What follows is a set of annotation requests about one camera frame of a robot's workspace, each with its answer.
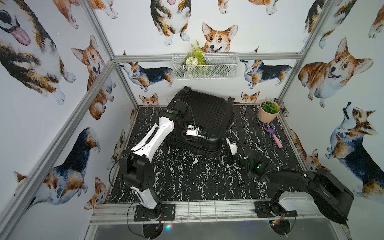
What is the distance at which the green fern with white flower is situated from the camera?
0.82 meters

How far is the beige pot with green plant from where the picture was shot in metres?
1.05

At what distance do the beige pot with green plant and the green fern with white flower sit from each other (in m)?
0.53
